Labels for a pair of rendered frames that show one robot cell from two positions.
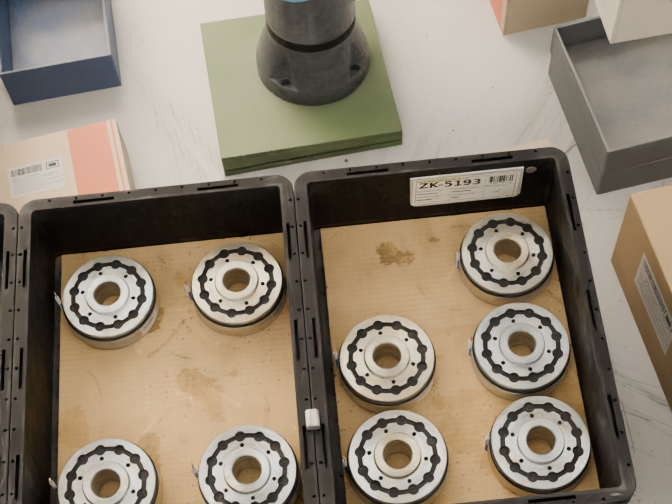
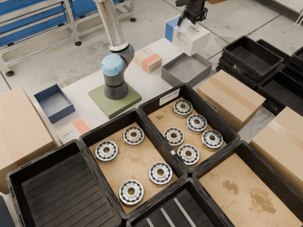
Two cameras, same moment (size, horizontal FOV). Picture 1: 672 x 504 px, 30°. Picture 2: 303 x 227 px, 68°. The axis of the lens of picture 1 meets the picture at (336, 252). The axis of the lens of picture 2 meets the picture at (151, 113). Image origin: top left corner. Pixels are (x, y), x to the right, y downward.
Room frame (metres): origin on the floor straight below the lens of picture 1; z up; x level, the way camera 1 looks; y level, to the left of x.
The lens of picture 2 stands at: (0.19, 0.35, 1.79)
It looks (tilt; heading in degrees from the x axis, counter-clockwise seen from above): 55 degrees down; 323
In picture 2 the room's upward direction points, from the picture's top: 3 degrees clockwise
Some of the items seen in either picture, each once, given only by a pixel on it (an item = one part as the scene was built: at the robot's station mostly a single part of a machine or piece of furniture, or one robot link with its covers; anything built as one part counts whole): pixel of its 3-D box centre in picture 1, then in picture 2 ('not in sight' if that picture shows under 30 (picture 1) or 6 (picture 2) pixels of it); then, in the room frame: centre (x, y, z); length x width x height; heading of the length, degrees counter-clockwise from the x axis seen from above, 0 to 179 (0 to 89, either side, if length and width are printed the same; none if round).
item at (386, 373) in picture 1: (386, 356); (173, 135); (0.53, -0.04, 0.86); 0.05 x 0.05 x 0.01
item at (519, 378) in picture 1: (521, 346); (196, 122); (0.53, -0.19, 0.86); 0.10 x 0.10 x 0.01
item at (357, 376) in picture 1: (386, 358); (173, 136); (0.53, -0.04, 0.86); 0.10 x 0.10 x 0.01
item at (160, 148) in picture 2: (169, 377); (131, 161); (0.53, 0.19, 0.87); 0.40 x 0.30 x 0.11; 0
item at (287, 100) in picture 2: not in sight; (279, 105); (0.48, -1.20, 0.31); 0.40 x 0.30 x 0.34; 5
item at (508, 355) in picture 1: (521, 344); (197, 121); (0.53, -0.19, 0.86); 0.05 x 0.05 x 0.01
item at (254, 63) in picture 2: not in sight; (242, 73); (0.88, -1.16, 0.37); 0.40 x 0.30 x 0.45; 5
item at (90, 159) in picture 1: (67, 187); (76, 135); (0.87, 0.33, 0.74); 0.16 x 0.12 x 0.07; 99
